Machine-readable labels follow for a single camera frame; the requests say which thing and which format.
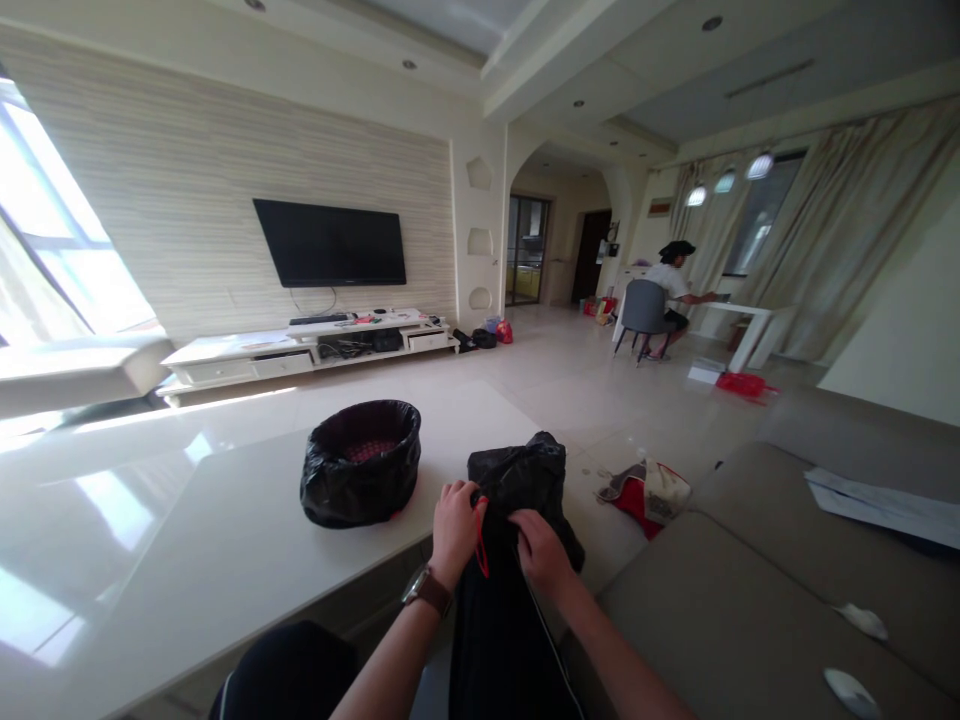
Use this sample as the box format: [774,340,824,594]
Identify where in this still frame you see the grey chair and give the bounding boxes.
[613,278,678,369]

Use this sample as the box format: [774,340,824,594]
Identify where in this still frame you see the black flat television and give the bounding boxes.
[251,197,409,289]

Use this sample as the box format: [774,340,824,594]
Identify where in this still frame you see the grey sofa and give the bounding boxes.
[596,386,960,720]

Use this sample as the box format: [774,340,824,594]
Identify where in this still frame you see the crumpled white tissue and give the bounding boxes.
[822,667,883,720]
[830,601,891,643]

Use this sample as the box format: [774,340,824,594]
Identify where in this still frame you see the person's legs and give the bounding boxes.
[208,619,451,720]

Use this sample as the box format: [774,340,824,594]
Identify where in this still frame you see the beige curtains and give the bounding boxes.
[665,93,960,369]

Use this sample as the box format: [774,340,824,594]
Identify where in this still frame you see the black garbage bag with red drawstring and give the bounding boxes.
[451,431,588,720]

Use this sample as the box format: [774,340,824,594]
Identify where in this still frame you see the red and white bag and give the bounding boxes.
[597,458,693,541]

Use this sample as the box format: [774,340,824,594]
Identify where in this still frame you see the waste bin with black liner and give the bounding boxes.
[300,399,423,530]

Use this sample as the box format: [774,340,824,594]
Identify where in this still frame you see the hanging pendant lamps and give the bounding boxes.
[685,146,778,209]

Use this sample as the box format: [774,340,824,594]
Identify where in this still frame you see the person's left fingers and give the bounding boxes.
[439,479,490,519]

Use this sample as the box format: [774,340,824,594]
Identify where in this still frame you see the white coffee table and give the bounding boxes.
[0,378,654,720]

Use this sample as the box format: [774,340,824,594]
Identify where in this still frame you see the person's right fingers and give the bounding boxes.
[511,509,556,553]

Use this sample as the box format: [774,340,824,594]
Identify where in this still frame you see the person's right hand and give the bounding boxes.
[511,509,580,594]

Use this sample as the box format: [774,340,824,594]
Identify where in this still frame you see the white dining table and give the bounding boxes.
[611,299,795,374]

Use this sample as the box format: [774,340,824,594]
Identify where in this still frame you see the window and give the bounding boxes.
[0,74,160,348]

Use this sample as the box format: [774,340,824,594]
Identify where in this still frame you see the person's left hand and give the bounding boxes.
[430,479,490,587]

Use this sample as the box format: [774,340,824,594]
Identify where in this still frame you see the red plastic basket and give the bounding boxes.
[713,371,781,406]

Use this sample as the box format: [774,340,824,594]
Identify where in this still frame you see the white papers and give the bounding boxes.
[803,467,960,553]

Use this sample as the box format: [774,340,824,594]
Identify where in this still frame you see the white television cabinet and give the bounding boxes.
[159,307,461,399]

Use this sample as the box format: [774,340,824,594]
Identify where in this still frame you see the white bench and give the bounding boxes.
[0,333,175,421]

